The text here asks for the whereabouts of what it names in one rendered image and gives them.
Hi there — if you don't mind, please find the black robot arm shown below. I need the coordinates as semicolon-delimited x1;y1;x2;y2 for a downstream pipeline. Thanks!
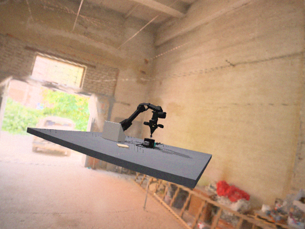
120;103;166;131

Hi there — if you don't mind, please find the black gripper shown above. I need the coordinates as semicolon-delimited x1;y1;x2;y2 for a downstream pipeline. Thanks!
143;117;164;134

